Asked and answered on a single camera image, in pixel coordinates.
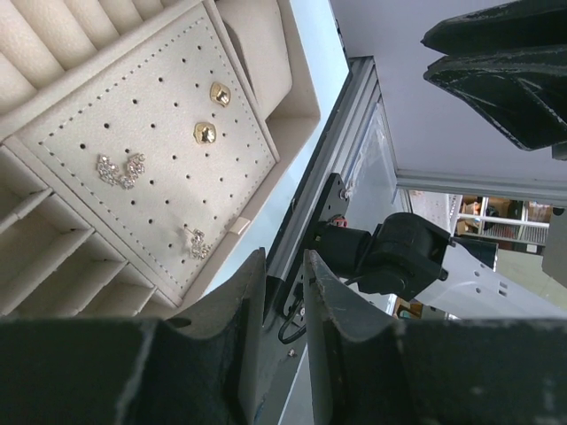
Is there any small gold earring front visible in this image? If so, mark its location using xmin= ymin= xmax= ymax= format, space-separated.
xmin=193 ymin=121 xmax=217 ymax=144

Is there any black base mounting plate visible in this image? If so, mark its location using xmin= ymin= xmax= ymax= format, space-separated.
xmin=264 ymin=173 xmax=349 ymax=345

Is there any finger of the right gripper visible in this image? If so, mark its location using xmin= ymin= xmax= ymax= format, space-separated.
xmin=423 ymin=45 xmax=566 ymax=151
xmin=422 ymin=1 xmax=566 ymax=55

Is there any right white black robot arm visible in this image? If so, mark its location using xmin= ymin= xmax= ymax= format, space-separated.
xmin=312 ymin=1 xmax=566 ymax=319

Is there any beige ring cushion block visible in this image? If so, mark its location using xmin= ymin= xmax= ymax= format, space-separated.
xmin=216 ymin=1 xmax=292 ymax=120

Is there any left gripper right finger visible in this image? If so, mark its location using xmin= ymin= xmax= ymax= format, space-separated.
xmin=304 ymin=251 xmax=566 ymax=424

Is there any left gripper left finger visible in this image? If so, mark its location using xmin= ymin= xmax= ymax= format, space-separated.
xmin=1 ymin=249 xmax=266 ymax=424

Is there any aluminium frame rail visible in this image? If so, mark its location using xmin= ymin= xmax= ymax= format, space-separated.
xmin=268 ymin=56 xmax=405 ymax=280

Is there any pink jewelry box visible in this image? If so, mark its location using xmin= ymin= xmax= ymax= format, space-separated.
xmin=1 ymin=1 xmax=320 ymax=318

